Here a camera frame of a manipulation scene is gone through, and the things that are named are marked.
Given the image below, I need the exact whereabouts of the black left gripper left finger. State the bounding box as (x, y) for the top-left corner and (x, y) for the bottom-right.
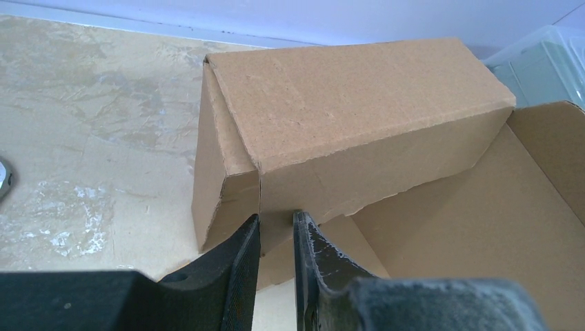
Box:
(1, 215), (260, 330)

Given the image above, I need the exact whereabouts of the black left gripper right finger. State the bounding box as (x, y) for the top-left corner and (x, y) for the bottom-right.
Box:
(293, 211), (547, 330)

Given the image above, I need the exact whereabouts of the red adjustable wrench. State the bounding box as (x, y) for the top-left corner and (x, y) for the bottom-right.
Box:
(0, 158), (13, 200)

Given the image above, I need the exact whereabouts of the brown cardboard box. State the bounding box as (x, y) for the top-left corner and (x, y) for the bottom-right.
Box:
(192, 38), (584, 330)

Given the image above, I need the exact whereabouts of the clear plastic bin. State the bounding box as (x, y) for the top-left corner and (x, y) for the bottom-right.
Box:
(484, 26), (584, 108)

